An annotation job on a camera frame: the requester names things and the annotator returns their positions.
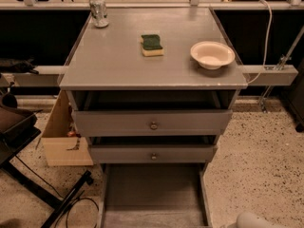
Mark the grey wooden drawer cabinet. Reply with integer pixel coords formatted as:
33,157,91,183
59,7,249,169

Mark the grey metal rail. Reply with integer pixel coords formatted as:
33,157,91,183
0,65,298,87

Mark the cardboard box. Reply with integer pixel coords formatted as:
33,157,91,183
41,91,93,166

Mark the white bowl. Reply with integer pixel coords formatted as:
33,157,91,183
190,41,235,70

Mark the grey bottom drawer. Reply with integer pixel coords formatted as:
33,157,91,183
97,163,213,228

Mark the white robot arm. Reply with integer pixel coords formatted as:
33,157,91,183
227,212,288,228

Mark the green yellow sponge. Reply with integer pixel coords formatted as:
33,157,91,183
141,34,164,57

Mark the grey drawer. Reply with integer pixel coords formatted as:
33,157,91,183
97,163,213,228
67,90,234,137
89,136,216,163

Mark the black chair base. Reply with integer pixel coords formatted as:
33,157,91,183
0,96,97,228

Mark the black cloth on rail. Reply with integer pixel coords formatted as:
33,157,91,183
0,58,38,74

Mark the black floor cable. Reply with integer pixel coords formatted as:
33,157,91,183
13,155,101,228

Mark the grey middle drawer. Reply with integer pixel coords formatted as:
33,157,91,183
89,136,216,163

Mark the crushed silver can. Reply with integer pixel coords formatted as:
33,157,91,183
89,0,109,28

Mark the white cable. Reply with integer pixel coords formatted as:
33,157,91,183
246,0,274,86

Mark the grey top drawer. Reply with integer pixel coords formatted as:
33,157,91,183
67,90,234,137

